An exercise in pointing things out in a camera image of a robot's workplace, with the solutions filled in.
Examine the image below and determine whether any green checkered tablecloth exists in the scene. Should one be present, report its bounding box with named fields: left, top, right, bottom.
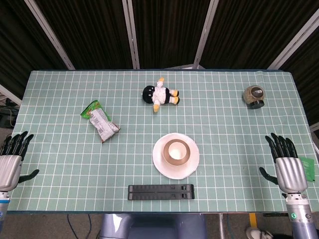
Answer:
left=6, top=70, right=319, bottom=215

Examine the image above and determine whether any glass spice jar black lid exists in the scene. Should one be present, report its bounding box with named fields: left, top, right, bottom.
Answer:
left=243, top=85, right=266, bottom=110

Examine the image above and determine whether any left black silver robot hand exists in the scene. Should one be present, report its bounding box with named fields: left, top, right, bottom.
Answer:
left=0, top=131, right=40, bottom=192

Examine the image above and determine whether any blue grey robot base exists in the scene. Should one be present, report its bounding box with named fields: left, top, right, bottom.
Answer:
left=99, top=213, right=207, bottom=239

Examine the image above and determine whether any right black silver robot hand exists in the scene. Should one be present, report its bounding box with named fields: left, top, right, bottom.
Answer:
left=259, top=132, right=309, bottom=194

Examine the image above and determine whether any white shoe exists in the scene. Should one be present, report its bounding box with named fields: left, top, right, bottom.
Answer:
left=246, top=226, right=275, bottom=239

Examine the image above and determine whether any green card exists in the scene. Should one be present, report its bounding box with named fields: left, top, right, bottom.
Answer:
left=299, top=156, right=316, bottom=182

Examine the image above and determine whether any black white penguin plush toy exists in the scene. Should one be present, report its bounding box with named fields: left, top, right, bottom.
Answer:
left=142, top=77, right=180, bottom=114

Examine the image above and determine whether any white round plate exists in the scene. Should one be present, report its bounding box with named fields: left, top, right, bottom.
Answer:
left=152, top=132, right=200, bottom=180

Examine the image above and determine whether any green white snack bag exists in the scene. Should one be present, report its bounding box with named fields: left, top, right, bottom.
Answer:
left=80, top=100, right=121, bottom=144

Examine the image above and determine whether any white screen frame post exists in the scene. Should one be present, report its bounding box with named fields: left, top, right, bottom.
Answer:
left=267, top=9, right=319, bottom=70
left=193, top=0, right=220, bottom=70
left=121, top=0, right=141, bottom=70
left=24, top=0, right=76, bottom=70

